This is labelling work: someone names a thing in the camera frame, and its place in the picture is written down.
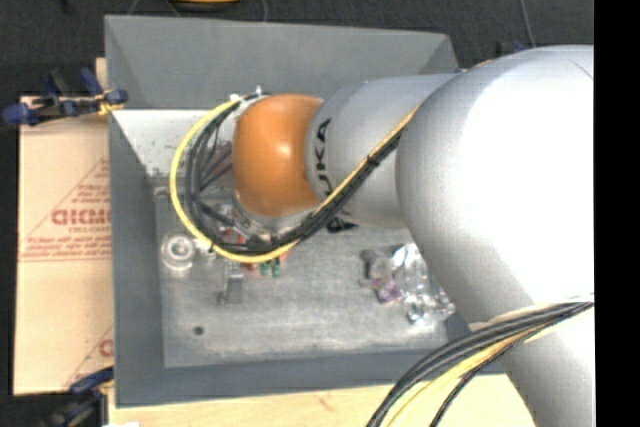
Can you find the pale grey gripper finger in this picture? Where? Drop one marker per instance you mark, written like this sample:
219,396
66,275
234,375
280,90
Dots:
230,289
240,287

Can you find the clear round glass dish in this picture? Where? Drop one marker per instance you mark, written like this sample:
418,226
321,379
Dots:
177,251

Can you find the grey metal bin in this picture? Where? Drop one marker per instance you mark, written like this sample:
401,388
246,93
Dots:
300,330

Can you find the brown cardboard board, red print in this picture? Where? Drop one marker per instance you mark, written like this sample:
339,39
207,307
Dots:
60,305

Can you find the clear plastic bottle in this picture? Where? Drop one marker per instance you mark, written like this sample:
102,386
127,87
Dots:
417,287

